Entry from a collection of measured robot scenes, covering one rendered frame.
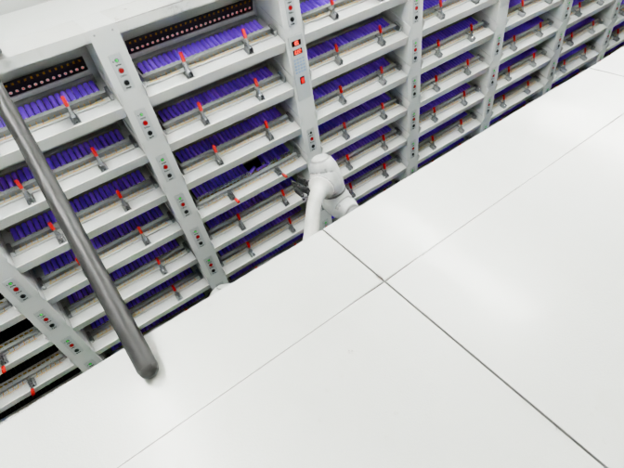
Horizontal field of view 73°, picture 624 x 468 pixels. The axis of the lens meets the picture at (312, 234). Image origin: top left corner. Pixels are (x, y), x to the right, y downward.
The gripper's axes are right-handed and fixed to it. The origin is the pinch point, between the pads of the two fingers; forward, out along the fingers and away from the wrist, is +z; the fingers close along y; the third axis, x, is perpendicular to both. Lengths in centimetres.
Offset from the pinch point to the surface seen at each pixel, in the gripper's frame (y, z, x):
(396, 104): 81, 21, 3
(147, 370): -80, -120, 55
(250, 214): -20.0, 24.8, -16.6
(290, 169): 5.5, 17.2, -0.6
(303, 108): 18.1, 11.2, 27.4
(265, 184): -10.0, 16.5, -1.1
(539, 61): 215, 22, -18
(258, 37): 6, 11, 62
